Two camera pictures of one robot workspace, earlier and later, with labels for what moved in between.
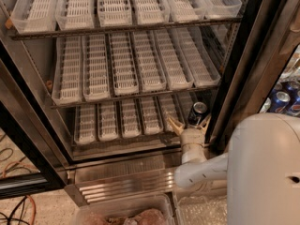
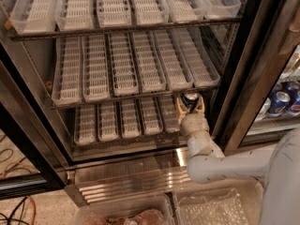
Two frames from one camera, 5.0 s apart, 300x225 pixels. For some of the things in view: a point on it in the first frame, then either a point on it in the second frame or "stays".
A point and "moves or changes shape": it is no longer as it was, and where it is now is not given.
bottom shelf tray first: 85,124 stays
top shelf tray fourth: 148,5 stays
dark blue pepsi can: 194,117 moves or changes shape
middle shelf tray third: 123,64 stays
